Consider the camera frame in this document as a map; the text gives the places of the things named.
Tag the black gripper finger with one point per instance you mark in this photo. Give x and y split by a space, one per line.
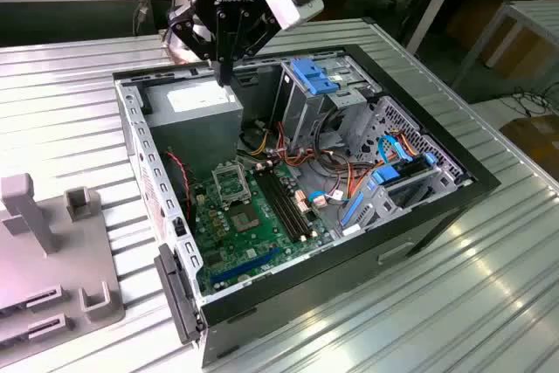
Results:
257 36
220 45

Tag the CPU socket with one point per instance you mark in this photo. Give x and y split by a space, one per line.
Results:
245 221

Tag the blue plastic disk carrier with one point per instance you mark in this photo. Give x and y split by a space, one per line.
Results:
312 76

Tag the grey power supply unit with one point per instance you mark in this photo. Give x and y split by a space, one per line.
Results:
192 137

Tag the grey metal drive cage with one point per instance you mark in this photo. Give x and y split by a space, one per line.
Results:
305 128

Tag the black RAM slot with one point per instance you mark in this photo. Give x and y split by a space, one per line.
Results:
288 203
276 206
294 202
281 205

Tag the hard disk in blue carrier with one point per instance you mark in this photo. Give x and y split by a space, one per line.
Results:
386 175

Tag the green motherboard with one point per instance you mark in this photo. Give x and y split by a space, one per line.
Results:
262 237

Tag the blue plastic latch strip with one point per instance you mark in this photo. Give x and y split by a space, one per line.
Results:
353 209

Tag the black open PC case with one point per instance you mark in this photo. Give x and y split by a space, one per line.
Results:
305 303

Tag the grey parts rack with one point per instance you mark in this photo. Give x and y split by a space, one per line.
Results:
57 268

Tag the metal slat side table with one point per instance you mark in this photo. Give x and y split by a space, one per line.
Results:
535 8

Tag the brown cardboard box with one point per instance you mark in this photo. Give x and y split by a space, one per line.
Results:
537 141

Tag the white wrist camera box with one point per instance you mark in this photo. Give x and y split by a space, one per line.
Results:
288 6

